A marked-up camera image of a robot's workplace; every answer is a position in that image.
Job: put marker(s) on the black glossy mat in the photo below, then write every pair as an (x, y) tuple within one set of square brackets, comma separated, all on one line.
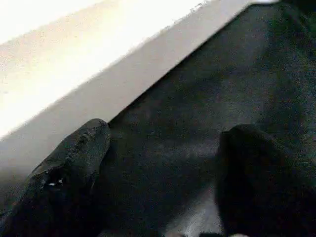
[(197, 98)]

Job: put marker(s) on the white plastic table top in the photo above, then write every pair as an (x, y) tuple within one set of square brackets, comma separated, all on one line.
[(74, 61)]

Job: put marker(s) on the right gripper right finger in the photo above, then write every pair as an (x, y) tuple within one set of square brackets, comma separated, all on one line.
[(261, 185)]

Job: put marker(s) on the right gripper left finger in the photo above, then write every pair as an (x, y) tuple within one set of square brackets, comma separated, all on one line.
[(69, 185)]

